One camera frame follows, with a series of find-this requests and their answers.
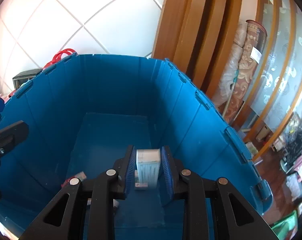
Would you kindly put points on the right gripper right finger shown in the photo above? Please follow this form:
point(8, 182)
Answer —
point(213, 209)

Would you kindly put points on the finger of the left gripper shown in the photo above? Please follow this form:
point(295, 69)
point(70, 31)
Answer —
point(13, 135)

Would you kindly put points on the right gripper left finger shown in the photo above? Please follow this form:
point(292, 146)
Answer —
point(84, 209)

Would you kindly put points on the red white ointment box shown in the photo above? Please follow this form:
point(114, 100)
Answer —
point(148, 162)

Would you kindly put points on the black framed box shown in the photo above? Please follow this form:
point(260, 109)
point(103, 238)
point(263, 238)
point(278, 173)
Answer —
point(25, 76)

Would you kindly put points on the blue plastic crate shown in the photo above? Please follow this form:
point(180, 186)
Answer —
point(86, 110)

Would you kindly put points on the red toy suitcase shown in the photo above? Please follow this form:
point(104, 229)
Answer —
point(58, 56)

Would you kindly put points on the wooden glass partition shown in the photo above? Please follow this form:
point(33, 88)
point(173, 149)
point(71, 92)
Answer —
point(277, 85)

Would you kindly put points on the rolled carpet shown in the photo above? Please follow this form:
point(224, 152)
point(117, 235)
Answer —
point(244, 57)

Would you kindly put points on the wooden door frame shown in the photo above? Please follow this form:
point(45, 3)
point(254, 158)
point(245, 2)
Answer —
point(197, 35)

